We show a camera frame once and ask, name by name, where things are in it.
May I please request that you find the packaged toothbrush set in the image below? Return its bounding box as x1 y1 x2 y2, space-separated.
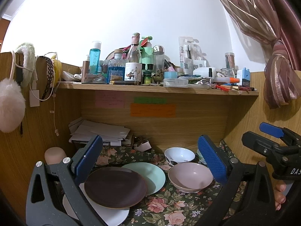
179 36 203 69

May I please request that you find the white wall charger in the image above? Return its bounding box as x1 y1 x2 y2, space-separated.
29 89 40 108

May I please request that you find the pink mug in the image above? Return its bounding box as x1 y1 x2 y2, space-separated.
44 147 66 165

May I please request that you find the black lace headband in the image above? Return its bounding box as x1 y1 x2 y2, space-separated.
36 56 55 102

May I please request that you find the white plate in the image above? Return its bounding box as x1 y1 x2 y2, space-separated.
63 183 130 226

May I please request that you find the silver cap glass jar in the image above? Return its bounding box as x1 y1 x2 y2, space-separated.
153 45 165 73

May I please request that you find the pink striped curtain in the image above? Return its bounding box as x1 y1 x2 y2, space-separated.
220 0 300 109

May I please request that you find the white panda bowl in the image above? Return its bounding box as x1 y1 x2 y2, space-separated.
164 147 195 166

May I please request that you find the dark brown plate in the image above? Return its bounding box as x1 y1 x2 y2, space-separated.
84 167 147 209

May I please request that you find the teal liquid bottle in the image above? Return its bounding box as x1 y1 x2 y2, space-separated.
89 42 101 74

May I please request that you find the clear illustrated label bottle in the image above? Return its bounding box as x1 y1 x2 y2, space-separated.
125 33 142 83

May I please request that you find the green sticky note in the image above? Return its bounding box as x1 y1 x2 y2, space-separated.
134 97 167 105

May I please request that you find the clear plastic flat container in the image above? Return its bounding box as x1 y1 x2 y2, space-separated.
163 78 189 88

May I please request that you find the pink bowl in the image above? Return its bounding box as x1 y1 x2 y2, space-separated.
168 162 213 193

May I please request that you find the floral green tablecloth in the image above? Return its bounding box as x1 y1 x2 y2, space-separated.
94 146 222 225

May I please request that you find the beaded hanging cord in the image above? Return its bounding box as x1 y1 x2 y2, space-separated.
49 91 60 136

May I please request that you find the clear jar of sticks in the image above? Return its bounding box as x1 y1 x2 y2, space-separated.
224 52 235 69

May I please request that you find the blue white small box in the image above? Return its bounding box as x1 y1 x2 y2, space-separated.
237 67 251 87

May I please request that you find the stack of white papers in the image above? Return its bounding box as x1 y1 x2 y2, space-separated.
68 117 133 146

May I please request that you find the wooden shelf board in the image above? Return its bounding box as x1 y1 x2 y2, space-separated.
59 82 259 96

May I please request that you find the blue square glass bottle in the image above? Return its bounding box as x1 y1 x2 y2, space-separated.
108 49 125 83

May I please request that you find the green pump bottle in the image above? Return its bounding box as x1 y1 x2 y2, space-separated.
140 36 154 72

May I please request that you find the mint green plate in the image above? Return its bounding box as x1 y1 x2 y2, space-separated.
122 162 166 196

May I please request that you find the pink sticky note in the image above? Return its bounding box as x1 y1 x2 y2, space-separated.
95 91 125 109

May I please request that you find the white rectangular bottle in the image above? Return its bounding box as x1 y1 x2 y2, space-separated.
193 67 216 78

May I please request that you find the orange sticky note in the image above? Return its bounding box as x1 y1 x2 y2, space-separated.
130 103 176 118

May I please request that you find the person's right hand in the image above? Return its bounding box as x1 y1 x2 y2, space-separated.
274 180 286 211

